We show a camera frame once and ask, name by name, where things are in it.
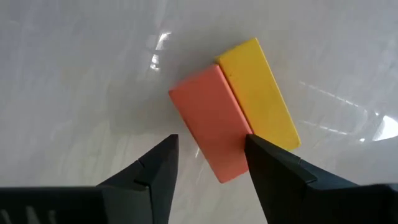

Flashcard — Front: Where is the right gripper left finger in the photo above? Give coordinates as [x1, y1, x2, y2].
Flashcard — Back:
[98, 134, 180, 224]

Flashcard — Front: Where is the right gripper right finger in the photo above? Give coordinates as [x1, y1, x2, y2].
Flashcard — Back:
[244, 134, 362, 224]

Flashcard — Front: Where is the yellow rectangular block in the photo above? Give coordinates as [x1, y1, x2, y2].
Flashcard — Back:
[216, 37, 302, 151]

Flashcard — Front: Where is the red rectangular block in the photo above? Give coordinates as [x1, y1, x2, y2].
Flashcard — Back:
[169, 63, 253, 184]

